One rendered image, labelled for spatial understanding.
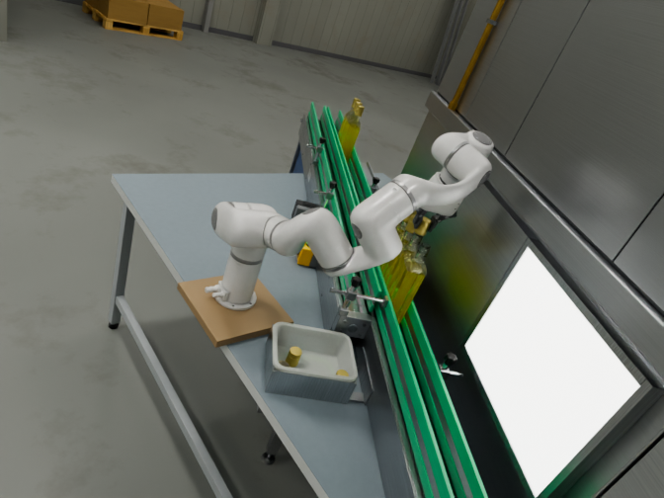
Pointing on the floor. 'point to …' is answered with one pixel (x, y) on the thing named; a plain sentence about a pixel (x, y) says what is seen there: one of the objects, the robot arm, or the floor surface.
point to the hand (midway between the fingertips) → (425, 221)
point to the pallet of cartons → (137, 16)
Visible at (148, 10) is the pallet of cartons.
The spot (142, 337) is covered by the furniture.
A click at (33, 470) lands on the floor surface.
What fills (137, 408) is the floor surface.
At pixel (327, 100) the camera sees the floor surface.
